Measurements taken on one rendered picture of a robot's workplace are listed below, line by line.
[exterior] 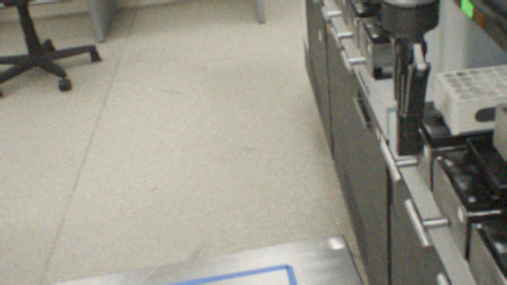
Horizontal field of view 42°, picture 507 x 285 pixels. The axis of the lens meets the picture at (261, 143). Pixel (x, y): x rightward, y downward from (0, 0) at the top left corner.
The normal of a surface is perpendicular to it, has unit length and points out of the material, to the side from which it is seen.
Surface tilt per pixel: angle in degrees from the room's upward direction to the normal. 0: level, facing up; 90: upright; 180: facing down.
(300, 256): 0
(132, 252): 0
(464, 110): 90
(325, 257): 0
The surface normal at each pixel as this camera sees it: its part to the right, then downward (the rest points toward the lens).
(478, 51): 0.06, 0.49
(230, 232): -0.11, -0.87
